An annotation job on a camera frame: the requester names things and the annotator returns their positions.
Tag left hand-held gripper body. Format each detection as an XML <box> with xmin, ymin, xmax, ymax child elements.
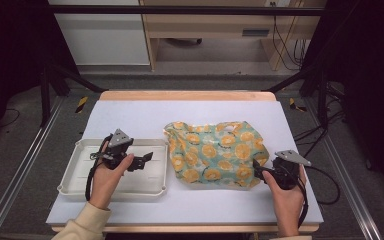
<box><xmin>93</xmin><ymin>128</ymin><xmax>141</xmax><ymax>171</ymax></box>

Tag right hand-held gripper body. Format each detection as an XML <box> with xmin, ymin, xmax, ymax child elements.
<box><xmin>271</xmin><ymin>149</ymin><xmax>313</xmax><ymax>192</ymax></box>

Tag white plastic tray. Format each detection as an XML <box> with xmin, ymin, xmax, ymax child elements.
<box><xmin>57</xmin><ymin>137</ymin><xmax>170</xmax><ymax>203</ymax></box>

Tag orange print cloth bag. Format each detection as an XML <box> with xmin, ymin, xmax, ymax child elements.
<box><xmin>163</xmin><ymin>120</ymin><xmax>270</xmax><ymax>191</ymax></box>

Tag person's right hand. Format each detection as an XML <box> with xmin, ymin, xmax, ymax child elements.
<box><xmin>262</xmin><ymin>164</ymin><xmax>309</xmax><ymax>218</ymax></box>

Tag person's left hand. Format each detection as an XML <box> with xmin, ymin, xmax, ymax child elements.
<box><xmin>89</xmin><ymin>151</ymin><xmax>136</xmax><ymax>211</ymax></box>

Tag yellow black tape strip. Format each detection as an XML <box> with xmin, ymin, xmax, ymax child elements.
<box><xmin>75</xmin><ymin>95</ymin><xmax>90</xmax><ymax>114</ymax></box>
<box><xmin>288</xmin><ymin>97</ymin><xmax>308</xmax><ymax>113</ymax></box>

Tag white table mat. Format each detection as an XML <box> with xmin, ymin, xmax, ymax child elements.
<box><xmin>45</xmin><ymin>99</ymin><xmax>324</xmax><ymax>226</ymax></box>

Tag wooden table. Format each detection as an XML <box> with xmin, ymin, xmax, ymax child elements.
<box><xmin>51</xmin><ymin>89</ymin><xmax>320</xmax><ymax>234</ymax></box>

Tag black metal stand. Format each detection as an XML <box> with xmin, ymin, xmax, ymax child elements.
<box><xmin>265</xmin><ymin>62</ymin><xmax>332</xmax><ymax>130</ymax></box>
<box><xmin>39</xmin><ymin>62</ymin><xmax>106</xmax><ymax>128</ymax></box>

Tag white cabinet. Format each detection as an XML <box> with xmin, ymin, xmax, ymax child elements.
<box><xmin>47</xmin><ymin>0</ymin><xmax>151</xmax><ymax>66</ymax></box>

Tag light wooden desk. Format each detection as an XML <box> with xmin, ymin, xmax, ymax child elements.
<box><xmin>139</xmin><ymin>0</ymin><xmax>328</xmax><ymax>72</ymax></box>

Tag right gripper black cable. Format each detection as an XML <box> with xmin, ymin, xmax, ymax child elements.
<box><xmin>293</xmin><ymin>173</ymin><xmax>310</xmax><ymax>230</ymax></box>

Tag bundle of black floor cables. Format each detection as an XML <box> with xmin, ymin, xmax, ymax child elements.
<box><xmin>292</xmin><ymin>83</ymin><xmax>348</xmax><ymax>159</ymax></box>

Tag looped black floor cable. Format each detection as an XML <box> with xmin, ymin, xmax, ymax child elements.
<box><xmin>304</xmin><ymin>165</ymin><xmax>342</xmax><ymax>206</ymax></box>

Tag aluminium floor rail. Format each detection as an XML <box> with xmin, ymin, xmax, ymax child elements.
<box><xmin>303</xmin><ymin>99</ymin><xmax>384</xmax><ymax>240</ymax></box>
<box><xmin>0</xmin><ymin>95</ymin><xmax>65</xmax><ymax>240</ymax></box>

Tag hanging black desk cables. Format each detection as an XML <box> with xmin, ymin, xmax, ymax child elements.
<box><xmin>269</xmin><ymin>1</ymin><xmax>309</xmax><ymax>72</ymax></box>

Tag black horizontal frame bar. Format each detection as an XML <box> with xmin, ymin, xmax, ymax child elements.
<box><xmin>46</xmin><ymin>4</ymin><xmax>325</xmax><ymax>17</ymax></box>

